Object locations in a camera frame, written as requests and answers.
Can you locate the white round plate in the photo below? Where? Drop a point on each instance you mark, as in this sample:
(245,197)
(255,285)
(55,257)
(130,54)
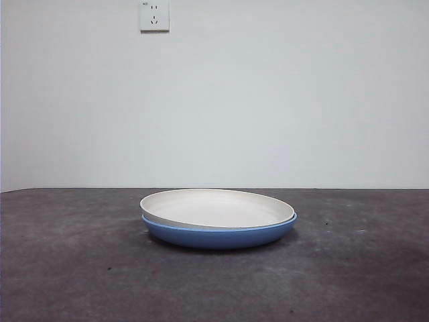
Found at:
(214,208)

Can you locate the blue round plate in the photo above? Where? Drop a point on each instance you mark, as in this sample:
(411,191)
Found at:
(218,238)

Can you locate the white wall socket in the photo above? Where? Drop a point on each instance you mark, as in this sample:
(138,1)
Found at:
(155,16)

